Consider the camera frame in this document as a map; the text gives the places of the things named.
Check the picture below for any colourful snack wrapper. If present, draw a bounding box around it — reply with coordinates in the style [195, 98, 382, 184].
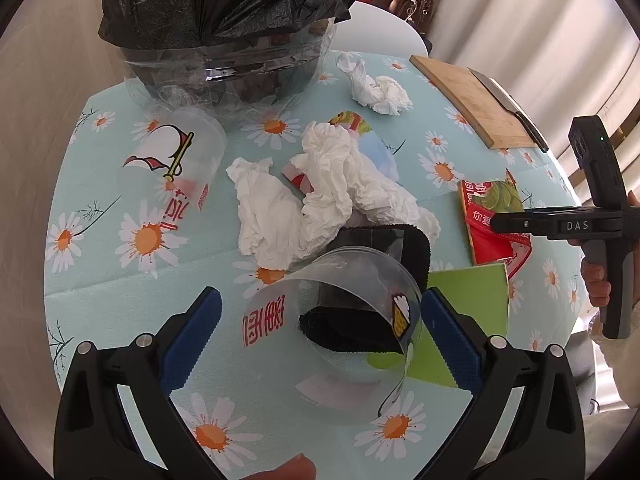
[280, 111, 401, 196]

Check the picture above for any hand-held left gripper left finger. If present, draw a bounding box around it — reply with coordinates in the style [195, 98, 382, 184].
[53, 286, 223, 480]

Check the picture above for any clear plastic trash bin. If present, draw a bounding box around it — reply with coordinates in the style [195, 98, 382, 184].
[122, 16, 337, 111]

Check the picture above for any clear cup with bird print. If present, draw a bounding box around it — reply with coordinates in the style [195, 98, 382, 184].
[117, 106, 228, 216]

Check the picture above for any large white tissue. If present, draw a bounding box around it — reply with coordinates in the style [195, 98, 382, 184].
[290, 121, 442, 261]

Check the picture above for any person's right hand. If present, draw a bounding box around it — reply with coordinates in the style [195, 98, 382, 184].
[570, 192, 640, 333]

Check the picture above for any brown handbag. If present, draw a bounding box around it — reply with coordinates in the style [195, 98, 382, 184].
[375, 0, 436, 28]

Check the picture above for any kitchen knife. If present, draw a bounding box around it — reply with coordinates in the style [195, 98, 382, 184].
[467, 67, 549, 153]

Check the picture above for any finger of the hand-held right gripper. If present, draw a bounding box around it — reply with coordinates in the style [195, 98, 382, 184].
[490, 207, 601, 239]

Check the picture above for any red snack wrapper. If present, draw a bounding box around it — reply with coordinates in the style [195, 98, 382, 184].
[457, 169, 532, 281]

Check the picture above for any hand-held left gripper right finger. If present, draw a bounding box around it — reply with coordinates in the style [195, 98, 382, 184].
[419, 287, 587, 480]

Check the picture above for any white chair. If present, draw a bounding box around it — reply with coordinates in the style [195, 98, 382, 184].
[334, 1, 430, 58]

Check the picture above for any small white tissue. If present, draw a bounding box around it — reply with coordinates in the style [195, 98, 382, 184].
[336, 51, 414, 116]

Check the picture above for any green paper card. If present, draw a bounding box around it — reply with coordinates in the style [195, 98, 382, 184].
[367, 262, 510, 388]

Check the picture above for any wooden cutting board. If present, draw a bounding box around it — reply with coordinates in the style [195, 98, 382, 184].
[409, 55, 538, 150]

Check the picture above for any person's left hand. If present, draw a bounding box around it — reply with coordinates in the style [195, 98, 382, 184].
[240, 452, 317, 480]

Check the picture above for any clear cup with red print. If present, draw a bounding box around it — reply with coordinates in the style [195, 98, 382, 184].
[243, 246, 425, 428]

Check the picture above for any black cloth pad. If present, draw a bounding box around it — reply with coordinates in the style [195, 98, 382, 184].
[299, 225, 432, 356]

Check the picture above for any floral light blue tablecloth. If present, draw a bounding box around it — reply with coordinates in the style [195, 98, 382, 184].
[42, 50, 591, 480]

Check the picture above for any person's right forearm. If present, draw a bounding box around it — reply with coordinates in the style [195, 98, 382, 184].
[590, 305, 640, 411]

